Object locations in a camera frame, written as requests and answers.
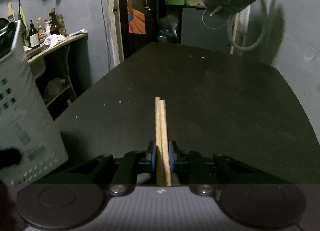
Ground grey coiled hose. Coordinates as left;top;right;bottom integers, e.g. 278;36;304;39
227;0;278;52

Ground grey perforated plastic basket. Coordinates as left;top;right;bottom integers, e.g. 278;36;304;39
1;21;68;189

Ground wooden side shelf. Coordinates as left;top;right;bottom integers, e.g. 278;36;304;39
27;33;87;109

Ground plain wooden chopstick one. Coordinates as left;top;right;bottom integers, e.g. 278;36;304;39
155;97;165;185

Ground green box on shelf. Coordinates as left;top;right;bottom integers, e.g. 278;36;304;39
165;0;187;6

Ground dark sauce bottle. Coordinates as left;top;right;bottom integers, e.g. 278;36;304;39
29;20;40;48

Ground plain wooden chopstick two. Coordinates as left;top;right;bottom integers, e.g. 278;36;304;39
159;100;172;186

